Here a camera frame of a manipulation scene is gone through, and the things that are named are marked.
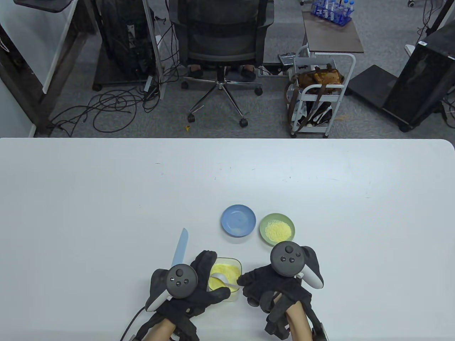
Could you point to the small green dish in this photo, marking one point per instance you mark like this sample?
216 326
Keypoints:
265 216

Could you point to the blue test tube rack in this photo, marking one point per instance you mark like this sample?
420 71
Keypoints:
332 16

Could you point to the small blue dish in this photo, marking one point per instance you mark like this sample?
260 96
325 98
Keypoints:
238 220

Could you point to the white desk with dark frame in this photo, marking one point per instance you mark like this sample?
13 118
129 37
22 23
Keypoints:
64 71

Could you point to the white plastic coffee spoon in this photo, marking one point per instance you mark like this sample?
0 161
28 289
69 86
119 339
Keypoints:
218 278

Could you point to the black glossy computer case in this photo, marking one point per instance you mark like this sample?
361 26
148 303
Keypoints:
419 81

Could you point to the clear chicken bouillon container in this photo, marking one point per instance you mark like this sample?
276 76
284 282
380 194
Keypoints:
231 270

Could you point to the black and white controller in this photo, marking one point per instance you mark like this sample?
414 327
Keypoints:
288 259
181 280

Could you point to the person's left forearm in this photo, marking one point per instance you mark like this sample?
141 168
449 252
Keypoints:
160 332

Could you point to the brown side table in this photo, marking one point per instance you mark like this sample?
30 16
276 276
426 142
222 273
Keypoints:
330 35

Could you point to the black flat base plate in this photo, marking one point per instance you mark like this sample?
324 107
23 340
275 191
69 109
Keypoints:
373 83

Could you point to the grey forearm sensor box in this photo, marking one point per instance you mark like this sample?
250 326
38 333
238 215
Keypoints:
320 333

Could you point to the white metal desk leg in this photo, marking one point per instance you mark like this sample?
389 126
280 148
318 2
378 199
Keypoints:
156 53

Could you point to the white stand foot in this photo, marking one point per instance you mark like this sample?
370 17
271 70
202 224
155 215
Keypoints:
410 49

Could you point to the person's right forearm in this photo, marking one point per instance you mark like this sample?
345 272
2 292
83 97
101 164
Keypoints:
300 319

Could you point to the black and white bag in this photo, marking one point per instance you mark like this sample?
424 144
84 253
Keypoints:
320 115

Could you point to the black computer tower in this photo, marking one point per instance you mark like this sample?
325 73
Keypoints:
117 35

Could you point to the person's left hand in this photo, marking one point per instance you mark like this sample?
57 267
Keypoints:
202 266

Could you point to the yellow chicken bouillon heap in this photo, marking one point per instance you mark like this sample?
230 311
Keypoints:
278 231

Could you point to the black mesh office chair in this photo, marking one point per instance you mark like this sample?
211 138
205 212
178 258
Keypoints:
220 46

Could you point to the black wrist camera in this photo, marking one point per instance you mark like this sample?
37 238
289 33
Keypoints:
277 326

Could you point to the brown leather bag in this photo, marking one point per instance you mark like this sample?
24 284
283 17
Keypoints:
320 76

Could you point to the person's right hand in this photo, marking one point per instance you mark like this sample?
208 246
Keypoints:
263 284

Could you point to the light blue plastic knife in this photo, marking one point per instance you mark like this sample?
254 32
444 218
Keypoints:
181 245

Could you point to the white rolling cart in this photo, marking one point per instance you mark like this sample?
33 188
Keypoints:
309 130

